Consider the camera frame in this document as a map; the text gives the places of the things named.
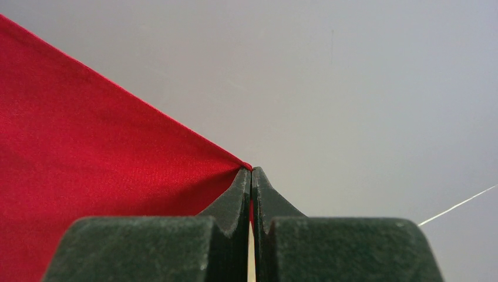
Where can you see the red cloth napkin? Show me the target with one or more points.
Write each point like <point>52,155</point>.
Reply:
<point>74,144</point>

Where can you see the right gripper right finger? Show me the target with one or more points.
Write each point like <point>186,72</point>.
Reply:
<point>290,246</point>

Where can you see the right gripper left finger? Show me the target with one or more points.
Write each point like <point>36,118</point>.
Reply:
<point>211,246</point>

